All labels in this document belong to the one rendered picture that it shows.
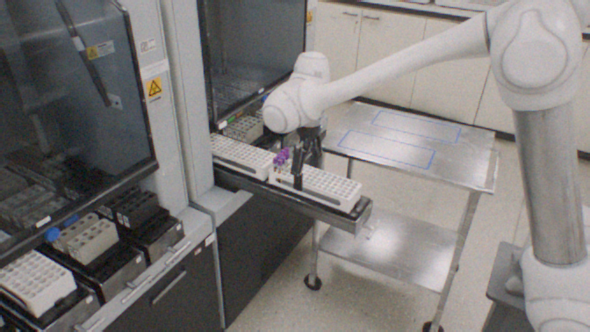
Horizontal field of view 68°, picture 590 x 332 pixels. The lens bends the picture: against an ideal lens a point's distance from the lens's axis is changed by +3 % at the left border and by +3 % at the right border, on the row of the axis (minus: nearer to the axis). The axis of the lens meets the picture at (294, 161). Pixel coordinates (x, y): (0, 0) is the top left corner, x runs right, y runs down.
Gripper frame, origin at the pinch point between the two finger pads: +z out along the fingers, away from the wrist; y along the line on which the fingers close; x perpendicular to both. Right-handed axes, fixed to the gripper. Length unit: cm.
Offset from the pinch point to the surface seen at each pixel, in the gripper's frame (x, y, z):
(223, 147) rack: 33.0, -1.4, -0.4
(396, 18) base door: 47, 229, 10
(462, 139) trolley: -38, 60, 4
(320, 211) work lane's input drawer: -9.4, -6.8, 5.8
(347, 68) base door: 83, 229, 57
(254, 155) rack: 21.4, 0.9, -0.3
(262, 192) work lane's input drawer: 13.1, -6.7, 8.0
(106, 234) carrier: 31, -53, -1
